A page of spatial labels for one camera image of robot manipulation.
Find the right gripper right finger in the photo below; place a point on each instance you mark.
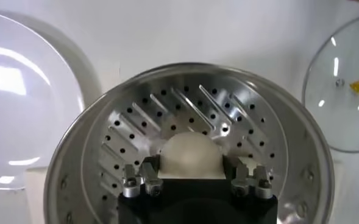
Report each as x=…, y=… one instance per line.
x=243, y=179

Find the white steamed baozi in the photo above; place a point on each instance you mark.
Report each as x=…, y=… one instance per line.
x=191, y=155

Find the white round plate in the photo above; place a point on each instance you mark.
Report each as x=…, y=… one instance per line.
x=30, y=121

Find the round glass pot lid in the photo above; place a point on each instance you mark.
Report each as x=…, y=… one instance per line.
x=343, y=121

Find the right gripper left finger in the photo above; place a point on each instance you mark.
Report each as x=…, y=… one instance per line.
x=150, y=179

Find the perforated steel steamer basket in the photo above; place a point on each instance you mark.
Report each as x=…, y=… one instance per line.
x=197, y=106

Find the yellow warning sticker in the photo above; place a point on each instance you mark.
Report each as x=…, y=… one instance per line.
x=356, y=86

